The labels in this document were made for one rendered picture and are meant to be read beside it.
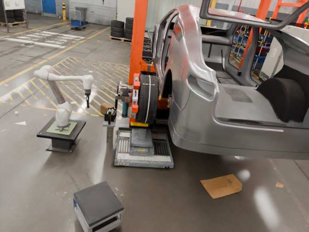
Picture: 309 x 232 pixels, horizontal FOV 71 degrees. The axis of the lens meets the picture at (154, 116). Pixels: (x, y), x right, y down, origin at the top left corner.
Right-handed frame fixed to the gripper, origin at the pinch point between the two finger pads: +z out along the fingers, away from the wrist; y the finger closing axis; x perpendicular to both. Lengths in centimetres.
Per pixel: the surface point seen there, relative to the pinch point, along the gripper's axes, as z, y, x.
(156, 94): -37, 30, 87
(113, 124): 22.4, 11.0, 35.2
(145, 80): -48, 13, 74
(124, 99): -17, 9, 49
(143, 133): 37, 10, 80
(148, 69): 16, -226, 110
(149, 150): 51, 33, 88
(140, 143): 45, 25, 74
